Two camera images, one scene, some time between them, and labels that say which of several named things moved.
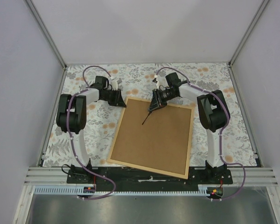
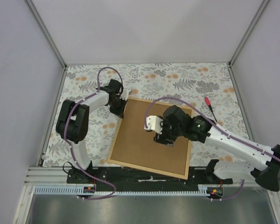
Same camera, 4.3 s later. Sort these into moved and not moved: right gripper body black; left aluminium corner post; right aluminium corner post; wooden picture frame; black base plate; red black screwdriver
Moved: right gripper body black; red black screwdriver
Not moved: left aluminium corner post; black base plate; wooden picture frame; right aluminium corner post
